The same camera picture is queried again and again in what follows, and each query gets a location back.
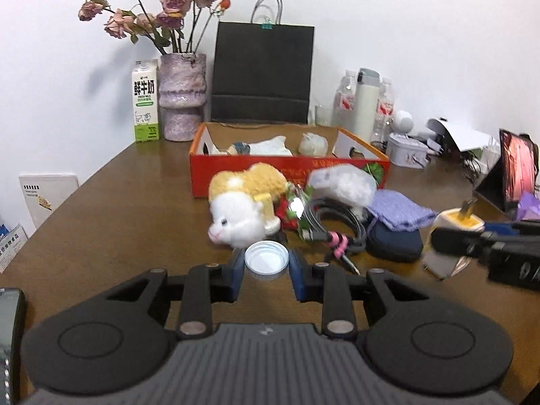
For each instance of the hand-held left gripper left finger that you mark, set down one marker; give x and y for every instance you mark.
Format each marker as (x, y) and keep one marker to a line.
(237, 274)

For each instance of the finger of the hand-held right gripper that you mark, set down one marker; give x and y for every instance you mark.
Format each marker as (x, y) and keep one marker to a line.
(502, 228)
(455, 240)

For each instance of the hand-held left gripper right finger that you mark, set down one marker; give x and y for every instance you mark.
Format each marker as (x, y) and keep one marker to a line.
(297, 276)

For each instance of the yellow and white power adapter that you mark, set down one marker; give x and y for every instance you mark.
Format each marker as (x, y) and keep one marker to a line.
(457, 221)

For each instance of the white bottle cap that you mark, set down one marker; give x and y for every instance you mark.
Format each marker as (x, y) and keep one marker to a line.
(266, 259)

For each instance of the white and yellow plush toy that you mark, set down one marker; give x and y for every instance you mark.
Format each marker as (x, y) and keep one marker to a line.
(236, 215)

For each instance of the dark blue pouch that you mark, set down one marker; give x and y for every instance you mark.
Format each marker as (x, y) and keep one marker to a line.
(392, 247)

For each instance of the purple knitted pouch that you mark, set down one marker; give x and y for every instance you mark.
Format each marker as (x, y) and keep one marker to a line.
(396, 211)

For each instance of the red strawberry toy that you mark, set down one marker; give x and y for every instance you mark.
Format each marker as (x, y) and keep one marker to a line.
(284, 209)

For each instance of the red cardboard box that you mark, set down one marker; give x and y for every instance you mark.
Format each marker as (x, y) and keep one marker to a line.
(198, 175)

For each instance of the wooden desktop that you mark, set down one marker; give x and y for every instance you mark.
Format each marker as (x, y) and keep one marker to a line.
(126, 219)

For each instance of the purple plastic bag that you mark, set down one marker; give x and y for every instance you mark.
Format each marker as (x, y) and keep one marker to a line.
(529, 206)

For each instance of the black tablet with red screen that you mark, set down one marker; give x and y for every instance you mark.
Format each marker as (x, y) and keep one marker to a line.
(519, 164)

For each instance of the small white device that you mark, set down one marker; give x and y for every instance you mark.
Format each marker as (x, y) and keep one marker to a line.
(434, 145)

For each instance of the white folded card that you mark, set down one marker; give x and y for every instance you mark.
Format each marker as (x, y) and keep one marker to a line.
(468, 135)

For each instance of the white tin box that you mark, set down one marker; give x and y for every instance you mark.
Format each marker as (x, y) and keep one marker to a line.
(407, 152)

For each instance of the blue striped item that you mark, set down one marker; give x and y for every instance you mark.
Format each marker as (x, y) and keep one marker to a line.
(240, 148)

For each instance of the white cloth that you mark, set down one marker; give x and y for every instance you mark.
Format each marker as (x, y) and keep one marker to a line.
(272, 145)

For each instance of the white wrapped ball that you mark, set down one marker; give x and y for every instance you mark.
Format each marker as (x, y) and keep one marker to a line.
(312, 143)

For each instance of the clear glass cup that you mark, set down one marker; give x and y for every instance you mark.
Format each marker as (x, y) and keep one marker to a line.
(324, 116)

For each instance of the white thermos bottle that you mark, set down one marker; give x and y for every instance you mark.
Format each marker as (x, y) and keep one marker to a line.
(363, 105)

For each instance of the purple ceramic vase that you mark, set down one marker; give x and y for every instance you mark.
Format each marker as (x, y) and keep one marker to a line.
(181, 93)

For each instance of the green and white milk carton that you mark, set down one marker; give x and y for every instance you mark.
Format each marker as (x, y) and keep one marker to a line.
(145, 105)

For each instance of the black paper bag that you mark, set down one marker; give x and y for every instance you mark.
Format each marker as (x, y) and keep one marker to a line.
(261, 71)

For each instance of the white booklet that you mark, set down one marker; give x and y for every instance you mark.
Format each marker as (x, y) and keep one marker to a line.
(46, 198)

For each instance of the blue and white packet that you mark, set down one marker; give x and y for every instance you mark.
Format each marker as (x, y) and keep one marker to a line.
(10, 244)

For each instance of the green binder clip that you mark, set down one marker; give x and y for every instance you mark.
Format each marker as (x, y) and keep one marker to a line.
(266, 25)

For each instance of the dried pink roses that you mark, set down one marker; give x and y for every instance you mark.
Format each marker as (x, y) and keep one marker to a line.
(173, 2)

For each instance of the white round camera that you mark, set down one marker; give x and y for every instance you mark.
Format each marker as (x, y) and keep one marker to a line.
(403, 120)

